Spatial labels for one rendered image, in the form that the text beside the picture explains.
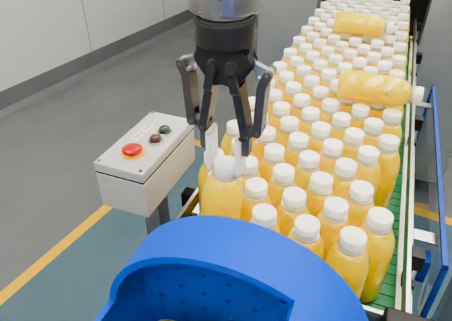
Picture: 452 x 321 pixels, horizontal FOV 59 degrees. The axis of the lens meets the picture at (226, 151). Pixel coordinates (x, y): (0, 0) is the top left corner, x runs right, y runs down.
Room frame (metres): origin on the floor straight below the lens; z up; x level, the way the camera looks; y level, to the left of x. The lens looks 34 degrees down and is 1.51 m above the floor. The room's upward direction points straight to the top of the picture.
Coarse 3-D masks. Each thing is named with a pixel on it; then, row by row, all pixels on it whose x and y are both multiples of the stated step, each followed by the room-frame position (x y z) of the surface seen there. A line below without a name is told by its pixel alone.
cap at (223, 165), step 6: (222, 156) 0.51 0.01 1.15; (228, 156) 0.51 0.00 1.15; (216, 162) 0.49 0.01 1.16; (222, 162) 0.49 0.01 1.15; (228, 162) 0.49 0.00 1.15; (234, 162) 0.49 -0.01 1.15; (216, 168) 0.48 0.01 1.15; (222, 168) 0.48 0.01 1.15; (228, 168) 0.48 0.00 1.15; (234, 168) 0.48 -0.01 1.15; (216, 174) 0.48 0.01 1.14; (222, 174) 0.48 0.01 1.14; (228, 174) 0.48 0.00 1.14; (234, 174) 0.48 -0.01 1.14
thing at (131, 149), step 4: (128, 144) 0.61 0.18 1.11; (132, 144) 0.61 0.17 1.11; (136, 144) 0.61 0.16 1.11; (124, 148) 0.60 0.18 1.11; (128, 148) 0.59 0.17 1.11; (132, 148) 0.59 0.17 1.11; (136, 148) 0.59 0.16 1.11; (140, 148) 0.60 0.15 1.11; (124, 152) 0.58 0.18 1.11; (128, 152) 0.58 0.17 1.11; (132, 152) 0.58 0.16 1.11; (136, 152) 0.58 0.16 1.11; (140, 152) 0.59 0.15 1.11
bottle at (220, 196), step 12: (216, 180) 0.48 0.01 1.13; (228, 180) 0.47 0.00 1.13; (240, 180) 0.49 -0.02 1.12; (204, 192) 0.48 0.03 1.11; (216, 192) 0.47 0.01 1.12; (228, 192) 0.47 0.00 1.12; (240, 192) 0.48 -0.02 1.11; (204, 204) 0.47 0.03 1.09; (216, 204) 0.46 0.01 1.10; (228, 204) 0.46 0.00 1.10; (240, 204) 0.47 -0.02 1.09; (228, 216) 0.46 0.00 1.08
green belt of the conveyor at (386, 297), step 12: (408, 48) 1.67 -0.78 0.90; (408, 60) 1.54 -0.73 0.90; (396, 180) 0.77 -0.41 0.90; (396, 192) 0.72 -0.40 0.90; (396, 204) 0.68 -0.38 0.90; (396, 216) 0.64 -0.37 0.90; (396, 228) 0.61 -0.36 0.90; (396, 240) 0.57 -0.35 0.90; (396, 252) 0.54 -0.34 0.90; (396, 264) 0.51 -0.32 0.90; (384, 288) 0.46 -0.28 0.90; (384, 300) 0.43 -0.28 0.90
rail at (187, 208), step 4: (196, 188) 0.64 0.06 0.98; (196, 192) 0.63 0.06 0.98; (192, 196) 0.62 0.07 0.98; (196, 196) 0.63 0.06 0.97; (188, 200) 0.61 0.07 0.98; (192, 200) 0.61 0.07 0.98; (196, 200) 0.63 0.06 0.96; (188, 204) 0.59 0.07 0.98; (192, 204) 0.61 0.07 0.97; (196, 204) 0.62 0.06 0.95; (184, 208) 0.58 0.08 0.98; (188, 208) 0.59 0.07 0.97; (192, 208) 0.61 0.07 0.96; (180, 212) 0.57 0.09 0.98; (184, 212) 0.58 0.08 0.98; (188, 212) 0.59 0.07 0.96; (176, 216) 0.56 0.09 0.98; (180, 216) 0.56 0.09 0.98; (184, 216) 0.57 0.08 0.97; (188, 216) 0.59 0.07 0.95
